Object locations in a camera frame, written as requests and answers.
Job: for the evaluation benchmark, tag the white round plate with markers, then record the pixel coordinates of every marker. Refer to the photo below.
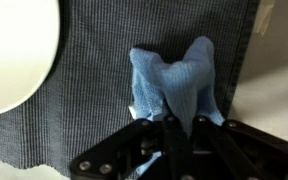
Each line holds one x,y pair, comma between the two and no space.
14,50

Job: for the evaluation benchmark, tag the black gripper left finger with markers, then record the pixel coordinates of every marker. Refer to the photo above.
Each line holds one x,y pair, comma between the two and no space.
117,150

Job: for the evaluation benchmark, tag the blue microfibre towel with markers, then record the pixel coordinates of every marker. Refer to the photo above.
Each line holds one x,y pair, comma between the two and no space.
184,76

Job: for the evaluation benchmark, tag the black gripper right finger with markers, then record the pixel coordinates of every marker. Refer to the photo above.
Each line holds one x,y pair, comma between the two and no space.
250,150

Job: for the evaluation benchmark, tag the dark blue cloth placemat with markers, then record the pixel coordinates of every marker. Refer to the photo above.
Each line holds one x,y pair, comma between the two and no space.
94,66

